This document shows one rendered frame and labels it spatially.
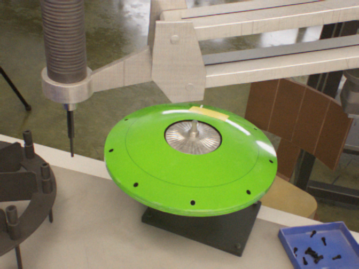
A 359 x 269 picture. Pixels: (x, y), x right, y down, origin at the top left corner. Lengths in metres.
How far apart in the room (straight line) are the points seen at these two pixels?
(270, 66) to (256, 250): 0.51
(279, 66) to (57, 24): 0.22
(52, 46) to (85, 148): 2.15
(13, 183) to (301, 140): 0.93
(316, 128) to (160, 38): 1.11
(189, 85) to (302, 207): 1.05
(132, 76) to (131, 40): 3.14
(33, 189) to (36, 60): 2.50
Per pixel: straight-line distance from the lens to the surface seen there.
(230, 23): 0.51
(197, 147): 0.90
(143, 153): 0.88
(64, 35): 0.51
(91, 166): 1.12
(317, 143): 1.58
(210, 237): 0.98
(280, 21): 0.52
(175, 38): 0.50
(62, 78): 0.53
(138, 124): 0.96
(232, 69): 0.54
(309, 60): 0.56
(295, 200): 1.56
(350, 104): 1.08
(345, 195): 2.38
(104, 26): 3.86
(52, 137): 2.74
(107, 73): 0.54
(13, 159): 1.03
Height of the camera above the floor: 1.64
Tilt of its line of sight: 37 degrees down
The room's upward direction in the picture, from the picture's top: 7 degrees clockwise
